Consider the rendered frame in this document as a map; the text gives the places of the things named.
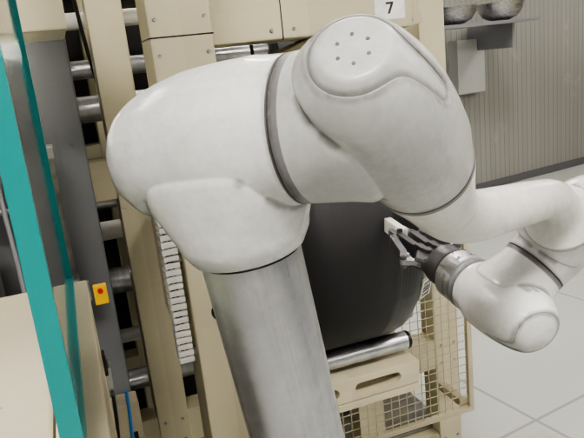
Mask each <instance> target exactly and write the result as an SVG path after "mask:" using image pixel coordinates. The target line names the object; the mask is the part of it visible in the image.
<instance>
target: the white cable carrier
mask: <svg viewBox="0 0 584 438"><path fill-rule="evenodd" d="M154 222H155V224H156V230H157V232H156V235H157V237H158V239H157V241H158V244H159V246H158V248H159V251H160V252H161V253H160V257H161V258H162V260H161V263H162V268H163V278H164V279H165V280H164V284H165V286H166V287H165V288H166V291H167V298H168V305H169V312H170V318H171V324H172V330H173V337H174V338H175V345H176V356H177V358H178V360H179V362H180V364H184V363H188V362H194V361H195V356H194V353H196V346H195V344H192V336H191V332H190V329H189V318H188V316H187V314H188V311H187V309H186V308H187V304H186V300H185V296H184V290H183V283H182V281H183V277H182V276H181V273H182V272H181V269H180V262H182V261H183V260H182V256H181V254H178V248H177V247H176V245H175V244H174V243H173V241H172V240H171V239H170V237H169V236H168V235H167V233H166V232H165V231H164V230H163V228H162V227H161V226H160V224H159V223H158V222H157V220H156V219H155V218H154ZM178 282H179V283H178ZM169 284H170V285H169ZM178 289H180V290H178ZM170 291H171V292H170ZM170 298H171V299H170ZM181 302H182V303H181ZM182 309H183V310H182ZM178 310H179V311H178ZM173 311H175V312H173ZM183 315H184V316H183ZM179 316H180V317H179ZM174 318H175V319H174ZM180 323H181V324H180ZM185 356H186V357H185ZM181 357H182V358H181Z"/></svg>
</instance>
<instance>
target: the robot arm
mask: <svg viewBox="0 0 584 438"><path fill-rule="evenodd" d="M106 161H107V165H108V169H109V174H110V177H111V180H112V182H113V183H114V186H115V187H116V190H117V191H118V193H119V194H120V195H121V196H122V197H123V198H124V199H125V200H126V201H127V202H128V203H129V204H130V205H131V206H133V207H134V208H135V209H137V210H138V211H140V212H141V213H143V214H145V215H146V216H151V217H154V218H155V219H156V220H157V222H158V223H159V224H160V226H161V227H162V228H163V230H164V231H165V232H166V233H167V235H168V236H169V237H170V239H171V240H172V241H173V243H174V244H175V245H176V246H177V247H178V249H179V251H180V253H181V254H182V256H183V257H184V258H185V259H186V260H187V261H188V262H189V263H190V264H192V265H193V266H194V267H195V268H196V269H198V270H201V271H202V273H203V276H204V280H205V282H206V286H207V290H208V292H209V298H210V301H211V304H212V308H213V310H214V314H215V317H216V322H217V326H218V328H219V332H220V335H221V338H222V344H223V347H224V350H225V354H226V356H227V360H228V363H229V368H230V372H231V374H232V378H233V381H234V384H235V387H236V393H237V396H238V399H239V402H240V406H241V409H242V414H243V418H244V420H245V424H246V427H247V430H248V433H249V438H345V436H344V433H343V428H342V421H341V417H340V414H339V409H338V406H337V401H336V398H335V391H334V387H333V382H332V379H331V374H330V371H329V364H328V360H327V356H326V352H325V348H324V344H323V340H322V333H321V330H320V325H319V322H318V317H317V313H316V309H315V303H314V298H313V295H312V290H311V287H310V283H309V276H308V271H307V268H306V264H305V260H304V256H303V252H302V242H303V240H304V238H305V235H306V233H307V230H308V227H309V212H310V206H311V204H312V203H325V202H377V201H380V202H381V203H382V204H383V205H384V206H385V207H386V208H387V209H389V210H391V211H392V212H394V213H396V214H397V215H399V216H401V217H403V218H405V219H407V220H408V221H410V222H411V223H413V224H414V225H415V226H416V227H418V228H419V231H416V230H414V229H409V228H408V227H406V226H403V225H401V224H400V223H398V222H397V221H396V220H394V219H393V218H391V217H389V218H384V232H386V233H387V234H388V236H389V237H390V248H391V250H392V251H393V253H394V254H395V256H396V258H397V259H398V261H399V262H400V269H405V268H406V267H407V266H409V265H415V267H416V268H417V269H420V270H423V271H424V273H425V275H426V276H427V278H428V279H429V280H430V281H431V282H432V283H433V284H435V286H436V288H437V290H438V292H439V293H440V294H441V295H443V296H444V297H445V298H446V299H448V300H449V301H450V302H452V304H453V305H455V306H456V307H457V308H458V309H459V310H460V311H461V313H462V315H463V316H464V317H465V318H466V320H467V321H468V322H469V323H470V324H472V325H473V326H474V327H475V328H476V329H478V330H479V331H480V332H482V333H483V334H484V335H486V336H487V337H489V338H490V339H492V340H494V341H495V342H498V343H500V345H502V346H504V347H506V348H510V349H512V350H514V351H517V352H521V353H533V352H535V351H538V350H541V349H543V348H545V347H546V346H547V345H548V344H549V343H550V342H551V341H552V340H553V339H554V338H555V336H556V335H557V333H558V330H559V327H560V318H559V314H558V310H557V308H556V306H555V303H554V298H555V296H556V295H557V293H558V292H559V290H560V289H561V288H562V287H563V286H564V285H565V284H566V283H567V282H568V281H569V280H570V279H572V278H573V277H574V276H576V275H577V274H578V273H579V272H580V271H581V270H582V269H584V175H581V176H576V177H573V178H571V179H569V180H567V181H565V182H561V181H558V180H555V179H539V180H533V181H526V182H517V183H511V184H506V185H501V186H495V187H490V188H485V189H475V169H476V160H475V151H474V146H473V141H472V132H471V126H470V122H469V120H468V116H467V113H466V111H465V109H464V107H463V105H462V103H461V99H460V98H459V95H458V93H457V91H456V89H455V87H454V85H453V84H452V82H451V80H450V79H449V77H448V75H447V73H446V71H445V70H444V69H443V68H442V67H441V65H440V64H439V62H438V61H437V60H436V59H435V57H434V56H433V55H432V53H431V52H430V51H429V50H428V49H427V48H426V47H425V46H424V45H423V44H422V43H421V42H420V41H419V40H418V39H416V38H415V37H414V36H412V35H411V34H410V33H408V32H407V31H406V30H405V29H403V28H402V27H400V26H399V25H397V24H395V23H393V22H391V21H389V20H388V19H386V18H384V17H379V16H376V15H370V14H355V15H350V16H346V17H341V18H338V19H336V20H334V21H333V22H331V23H328V24H327V25H325V26H324V27H322V28H321V29H320V30H318V31H317V32H316V33H315V34H314V35H313V36H312V37H311V38H310V39H309V40H308V41H307V42H306V43H305V44H304V45H303V46H302V48H301V49H300V50H295V51H291V52H287V53H280V54H274V55H251V56H243V57H238V58H234V59H229V60H225V61H221V62H217V63H211V64H207V65H203V66H200V67H196V68H194V69H190V70H185V71H182V72H179V73H177V74H175V75H173V76H171V77H168V78H166V79H164V80H162V81H161V82H159V83H156V84H154V85H152V86H151V87H149V88H147V89H146V90H144V91H143V92H141V93H140V94H138V95H137V96H135V97H134V98H133V99H132V100H130V101H129V102H128V103H127V104H126V105H125V106H124V107H123V108H122V109H121V110H120V111H119V112H118V114H117V115H116V117H115V119H114V121H113V123H112V124H111V126H110V129H109V133H108V136H107V141H106ZM515 230H518V231H517V232H516V234H515V235H514V237H513V238H512V240H511V241H510V242H509V243H508V244H507V245H506V246H505V247H504V248H503V249H502V250H501V251H500V252H498V253H497V254H495V255H494V256H492V257H490V258H489V259H487V260H485V259H482V258H481V257H479V256H478V255H477V254H475V253H473V252H472V251H469V250H466V249H464V250H461V245H462V244H467V243H475V242H482V241H486V240H488V239H492V238H495V237H497V236H502V235H504V234H507V233H509V232H512V231H515ZM425 236H426V237H425ZM410 255H411V256H413V257H414V258H412V257H411V256H410Z"/></svg>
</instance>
